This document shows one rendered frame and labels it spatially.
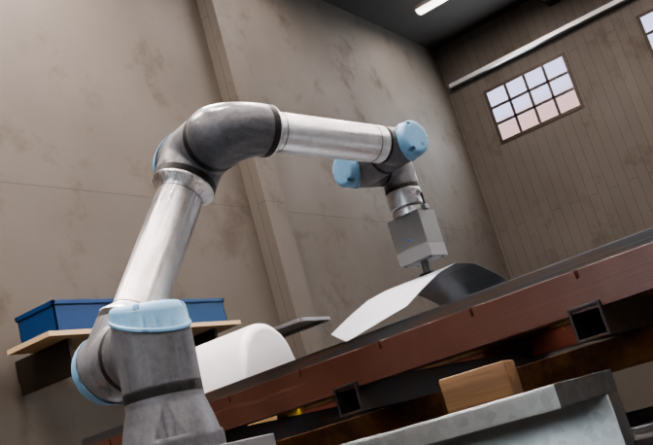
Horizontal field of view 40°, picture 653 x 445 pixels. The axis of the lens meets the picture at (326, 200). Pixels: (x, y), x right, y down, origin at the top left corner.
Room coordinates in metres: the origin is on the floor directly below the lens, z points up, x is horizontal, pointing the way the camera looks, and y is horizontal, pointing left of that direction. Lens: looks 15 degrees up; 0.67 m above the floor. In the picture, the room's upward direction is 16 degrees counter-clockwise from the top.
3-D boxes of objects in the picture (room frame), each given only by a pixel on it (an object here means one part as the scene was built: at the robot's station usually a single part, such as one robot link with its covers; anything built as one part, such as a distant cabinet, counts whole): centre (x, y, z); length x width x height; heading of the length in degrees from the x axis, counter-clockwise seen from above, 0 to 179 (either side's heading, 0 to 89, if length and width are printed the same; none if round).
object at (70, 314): (5.44, 1.76, 1.87); 0.50 x 0.37 x 0.19; 148
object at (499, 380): (1.31, -0.14, 0.71); 0.10 x 0.06 x 0.05; 68
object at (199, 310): (6.36, 1.20, 1.86); 0.46 x 0.35 x 0.18; 148
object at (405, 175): (1.86, -0.16, 1.21); 0.09 x 0.08 x 0.11; 130
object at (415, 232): (1.87, -0.17, 1.06); 0.10 x 0.09 x 0.16; 143
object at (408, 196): (1.86, -0.17, 1.13); 0.08 x 0.08 x 0.05
